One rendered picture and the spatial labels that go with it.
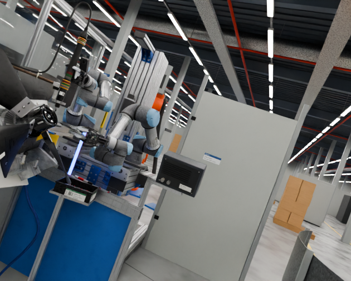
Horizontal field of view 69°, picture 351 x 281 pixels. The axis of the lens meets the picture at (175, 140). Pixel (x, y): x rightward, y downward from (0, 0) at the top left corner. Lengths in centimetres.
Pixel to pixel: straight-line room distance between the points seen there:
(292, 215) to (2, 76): 860
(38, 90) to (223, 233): 237
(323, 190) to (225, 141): 1045
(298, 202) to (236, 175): 616
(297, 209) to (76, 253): 785
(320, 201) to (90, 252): 1200
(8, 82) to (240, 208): 248
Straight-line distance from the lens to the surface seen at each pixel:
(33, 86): 158
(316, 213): 1323
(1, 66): 137
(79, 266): 195
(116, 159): 157
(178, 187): 156
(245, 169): 300
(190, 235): 314
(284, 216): 910
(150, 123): 171
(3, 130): 117
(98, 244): 184
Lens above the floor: 132
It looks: level
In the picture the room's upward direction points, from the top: 21 degrees clockwise
